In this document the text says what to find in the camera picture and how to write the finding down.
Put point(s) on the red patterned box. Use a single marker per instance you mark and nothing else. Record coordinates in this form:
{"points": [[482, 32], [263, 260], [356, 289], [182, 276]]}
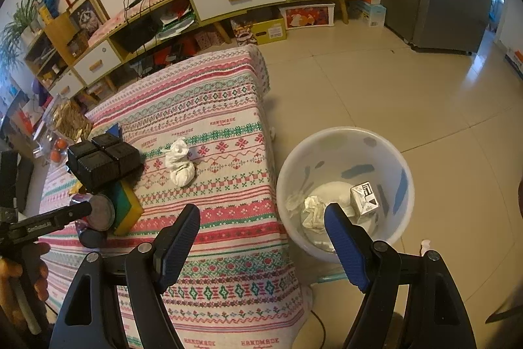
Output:
{"points": [[209, 42]]}

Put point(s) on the green potted plant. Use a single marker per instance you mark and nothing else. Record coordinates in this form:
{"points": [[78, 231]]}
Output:
{"points": [[18, 22]]}

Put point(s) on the stack of papers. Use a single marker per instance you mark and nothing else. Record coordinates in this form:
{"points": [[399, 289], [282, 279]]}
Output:
{"points": [[175, 22]]}

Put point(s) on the yellow cardboard box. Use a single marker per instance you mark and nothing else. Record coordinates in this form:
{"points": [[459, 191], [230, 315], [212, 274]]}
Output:
{"points": [[265, 32]]}

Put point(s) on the black electronics box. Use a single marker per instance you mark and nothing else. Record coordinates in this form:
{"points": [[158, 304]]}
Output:
{"points": [[139, 34]]}

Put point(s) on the white orange blue box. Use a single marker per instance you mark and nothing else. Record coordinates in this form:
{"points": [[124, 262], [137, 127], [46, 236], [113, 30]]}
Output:
{"points": [[515, 65]]}

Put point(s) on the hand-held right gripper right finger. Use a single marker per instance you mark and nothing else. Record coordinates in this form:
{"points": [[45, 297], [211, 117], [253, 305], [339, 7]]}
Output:
{"points": [[347, 246]]}

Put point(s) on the dark cup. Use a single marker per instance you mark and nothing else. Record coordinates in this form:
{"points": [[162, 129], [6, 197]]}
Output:
{"points": [[92, 238]]}

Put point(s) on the light blue box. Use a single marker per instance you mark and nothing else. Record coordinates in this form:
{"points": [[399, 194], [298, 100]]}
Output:
{"points": [[374, 15]]}

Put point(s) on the white plastic trash bin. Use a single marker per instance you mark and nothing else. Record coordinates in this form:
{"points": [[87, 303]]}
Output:
{"points": [[392, 157]]}

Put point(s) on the raccoon picture frame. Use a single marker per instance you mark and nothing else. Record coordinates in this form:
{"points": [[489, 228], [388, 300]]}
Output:
{"points": [[90, 11]]}

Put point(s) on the person's left hand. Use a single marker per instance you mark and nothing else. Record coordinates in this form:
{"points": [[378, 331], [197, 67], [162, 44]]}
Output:
{"points": [[41, 279]]}

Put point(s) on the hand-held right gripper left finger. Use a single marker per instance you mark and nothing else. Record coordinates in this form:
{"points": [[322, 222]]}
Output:
{"points": [[179, 240]]}

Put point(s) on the black cube box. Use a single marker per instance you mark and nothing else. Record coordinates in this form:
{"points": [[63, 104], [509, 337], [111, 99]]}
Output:
{"points": [[126, 161], [79, 157], [98, 173], [107, 140]]}

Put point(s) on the yellow green sponge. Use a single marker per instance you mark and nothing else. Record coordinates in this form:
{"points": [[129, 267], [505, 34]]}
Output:
{"points": [[128, 206]]}

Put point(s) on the white tissue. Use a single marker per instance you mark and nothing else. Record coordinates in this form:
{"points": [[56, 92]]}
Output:
{"points": [[312, 212], [182, 169]]}

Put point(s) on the wooden open shelf unit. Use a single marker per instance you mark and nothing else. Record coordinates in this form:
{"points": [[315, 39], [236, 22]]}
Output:
{"points": [[59, 32]]}

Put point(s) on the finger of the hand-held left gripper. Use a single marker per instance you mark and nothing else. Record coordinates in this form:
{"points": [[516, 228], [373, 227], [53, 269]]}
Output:
{"points": [[61, 214]]}

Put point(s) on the white printed storage box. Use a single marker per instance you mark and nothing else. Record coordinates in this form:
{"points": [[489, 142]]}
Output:
{"points": [[306, 17]]}

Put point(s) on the round tin with metal lid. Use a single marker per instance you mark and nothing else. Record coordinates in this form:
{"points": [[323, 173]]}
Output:
{"points": [[100, 212]]}

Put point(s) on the white paper scrap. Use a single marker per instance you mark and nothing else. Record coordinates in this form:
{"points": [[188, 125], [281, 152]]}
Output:
{"points": [[425, 246]]}

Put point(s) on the small white drink carton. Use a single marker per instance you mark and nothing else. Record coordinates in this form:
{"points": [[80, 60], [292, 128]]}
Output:
{"points": [[365, 202]]}

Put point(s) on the blue white carton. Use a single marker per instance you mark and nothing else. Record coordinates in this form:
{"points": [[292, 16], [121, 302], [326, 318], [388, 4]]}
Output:
{"points": [[115, 130]]}

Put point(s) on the small white cabinet drawer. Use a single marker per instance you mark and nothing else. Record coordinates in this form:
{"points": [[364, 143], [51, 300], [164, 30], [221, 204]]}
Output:
{"points": [[65, 83]]}

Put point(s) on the orange fruit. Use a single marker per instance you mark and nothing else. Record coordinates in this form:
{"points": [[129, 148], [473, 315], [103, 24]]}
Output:
{"points": [[54, 157], [61, 144]]}

